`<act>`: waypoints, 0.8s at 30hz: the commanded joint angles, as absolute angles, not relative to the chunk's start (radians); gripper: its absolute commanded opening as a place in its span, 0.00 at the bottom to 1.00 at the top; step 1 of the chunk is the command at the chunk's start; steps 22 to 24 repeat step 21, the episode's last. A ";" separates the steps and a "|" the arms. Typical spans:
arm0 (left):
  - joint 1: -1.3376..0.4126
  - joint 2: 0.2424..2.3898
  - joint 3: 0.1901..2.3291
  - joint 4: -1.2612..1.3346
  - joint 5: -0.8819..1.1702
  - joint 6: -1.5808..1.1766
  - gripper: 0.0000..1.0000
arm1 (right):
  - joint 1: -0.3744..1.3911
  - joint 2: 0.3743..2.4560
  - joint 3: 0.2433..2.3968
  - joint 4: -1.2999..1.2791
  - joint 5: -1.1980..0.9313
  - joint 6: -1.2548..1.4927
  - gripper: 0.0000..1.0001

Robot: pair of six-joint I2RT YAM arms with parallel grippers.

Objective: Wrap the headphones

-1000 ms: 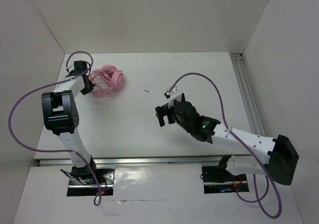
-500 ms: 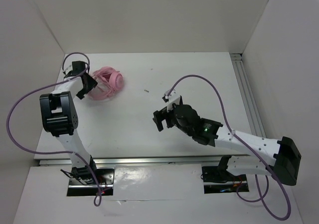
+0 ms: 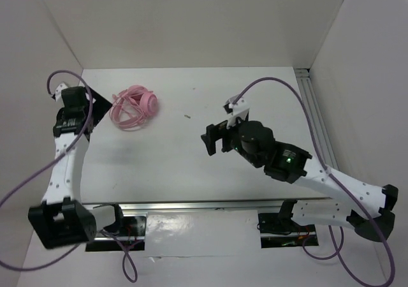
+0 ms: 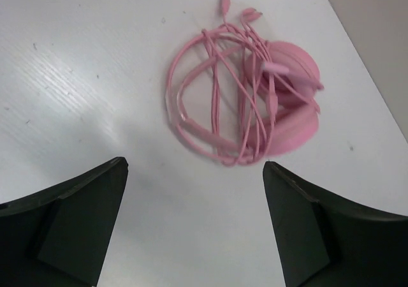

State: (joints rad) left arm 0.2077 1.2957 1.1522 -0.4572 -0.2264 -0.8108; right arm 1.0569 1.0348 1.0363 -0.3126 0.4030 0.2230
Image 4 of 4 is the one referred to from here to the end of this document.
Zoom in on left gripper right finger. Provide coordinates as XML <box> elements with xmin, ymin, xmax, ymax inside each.
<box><xmin>263</xmin><ymin>161</ymin><xmax>407</xmax><ymax>286</ymax></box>

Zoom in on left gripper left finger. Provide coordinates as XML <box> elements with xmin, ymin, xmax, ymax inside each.
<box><xmin>1</xmin><ymin>157</ymin><xmax>128</xmax><ymax>286</ymax></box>

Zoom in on pink headphone cable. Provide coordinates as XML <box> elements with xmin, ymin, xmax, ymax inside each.
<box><xmin>202</xmin><ymin>0</ymin><xmax>325</xmax><ymax>166</ymax></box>

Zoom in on pink headphones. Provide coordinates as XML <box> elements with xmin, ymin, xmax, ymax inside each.
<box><xmin>166</xmin><ymin>31</ymin><xmax>323</xmax><ymax>166</ymax></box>

